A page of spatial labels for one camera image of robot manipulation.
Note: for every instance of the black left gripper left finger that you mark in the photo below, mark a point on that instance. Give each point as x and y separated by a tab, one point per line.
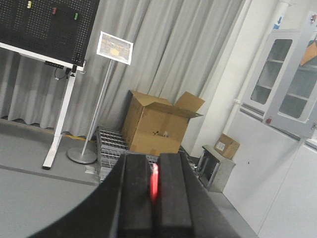
136	208

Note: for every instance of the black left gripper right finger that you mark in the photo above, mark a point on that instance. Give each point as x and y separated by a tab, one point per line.
172	202

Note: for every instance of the red plastic spoon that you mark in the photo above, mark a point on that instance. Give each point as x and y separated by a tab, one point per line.
154	183

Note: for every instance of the grey glass door cabinet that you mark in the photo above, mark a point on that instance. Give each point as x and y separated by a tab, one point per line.
283	88

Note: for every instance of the large open cardboard box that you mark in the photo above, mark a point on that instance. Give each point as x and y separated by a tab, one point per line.
154	125

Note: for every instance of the small cardboard box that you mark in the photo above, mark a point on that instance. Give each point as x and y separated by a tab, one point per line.
226	146

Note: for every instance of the sign on metal stand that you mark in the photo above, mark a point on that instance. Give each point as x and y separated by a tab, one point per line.
115	49

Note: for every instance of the black pegboard on stand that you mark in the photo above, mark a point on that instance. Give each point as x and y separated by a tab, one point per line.
56	32

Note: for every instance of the grey metal frame block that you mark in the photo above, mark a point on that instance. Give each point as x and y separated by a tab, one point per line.
213	169

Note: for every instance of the wire mesh cage pallet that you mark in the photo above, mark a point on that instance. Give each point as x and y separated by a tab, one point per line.
110	146

